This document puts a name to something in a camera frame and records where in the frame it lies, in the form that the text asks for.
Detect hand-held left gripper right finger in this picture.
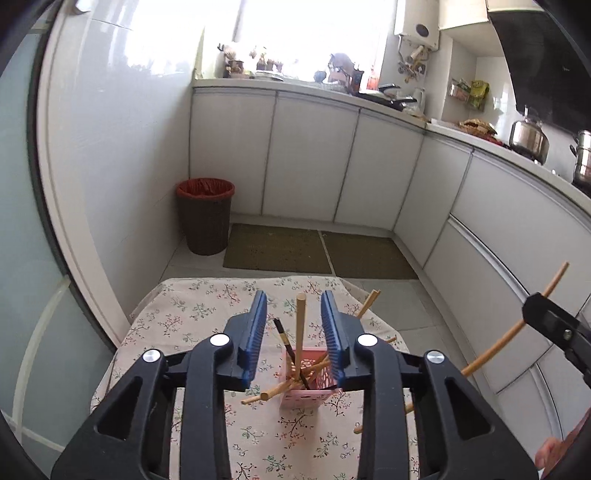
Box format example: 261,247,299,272
321,290,540,480

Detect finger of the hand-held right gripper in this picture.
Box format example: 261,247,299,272
522,292,591,388

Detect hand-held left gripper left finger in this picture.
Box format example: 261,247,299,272
51,290,269,480

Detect thin orange wooden chopstick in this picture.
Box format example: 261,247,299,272
461,262,570,377

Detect pink plastic basket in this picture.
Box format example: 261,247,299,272
279,350,342,409

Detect person's right hand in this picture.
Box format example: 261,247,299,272
536,436,563,470

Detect black chopstick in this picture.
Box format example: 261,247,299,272
273,318,310,389

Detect floral tablecloth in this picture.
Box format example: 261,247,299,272
90,275,421,480

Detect olive floor mat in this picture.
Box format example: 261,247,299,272
223,223,333,274
320,231,419,280

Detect white base cabinets under stove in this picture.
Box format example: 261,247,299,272
392,129,591,439

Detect brown wicker trash bin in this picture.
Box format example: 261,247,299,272
176,178,235,256

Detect steel steamer pot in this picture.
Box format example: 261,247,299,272
569,130,591,185

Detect white base cabinets under window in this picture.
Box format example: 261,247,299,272
189,83,428,232

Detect steel kettle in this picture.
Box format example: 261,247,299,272
509,106,550,162

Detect wicker food basket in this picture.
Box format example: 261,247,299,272
458,119,497,136

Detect black frying pan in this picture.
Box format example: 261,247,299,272
358,83,419,110

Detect frosted glass sliding door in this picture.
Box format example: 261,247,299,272
0,9,116,480

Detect black range hood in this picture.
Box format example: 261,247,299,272
487,0,591,139

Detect brown ornament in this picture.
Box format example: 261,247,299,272
328,53,363,88

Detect small windowsill ornaments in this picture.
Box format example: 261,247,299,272
218,42,284,80

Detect kitchen window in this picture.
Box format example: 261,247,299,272
124,0,398,84

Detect white water heater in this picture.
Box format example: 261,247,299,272
394,0,440,51

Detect white upper cabinet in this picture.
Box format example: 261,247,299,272
438,0,492,31

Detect wall rack with packets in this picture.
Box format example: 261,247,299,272
449,78,490,110

